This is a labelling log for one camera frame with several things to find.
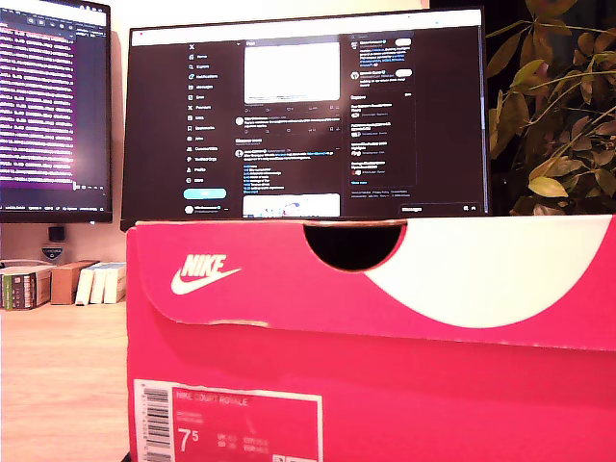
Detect red Nike shoebox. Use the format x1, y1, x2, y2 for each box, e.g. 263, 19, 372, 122
125, 214, 616, 462

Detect white slim box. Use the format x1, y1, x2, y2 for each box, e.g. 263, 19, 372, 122
74, 265, 97, 306
103, 263, 128, 305
90, 266, 112, 305

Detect brown cardboard box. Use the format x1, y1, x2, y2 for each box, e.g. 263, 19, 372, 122
49, 260, 101, 306

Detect monitor with dark web page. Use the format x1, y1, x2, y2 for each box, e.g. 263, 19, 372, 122
119, 6, 493, 233

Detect green leafy house plant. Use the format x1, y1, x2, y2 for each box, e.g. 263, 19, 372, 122
485, 0, 616, 217

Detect monitor with code text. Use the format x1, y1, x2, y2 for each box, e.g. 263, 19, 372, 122
0, 0, 114, 225

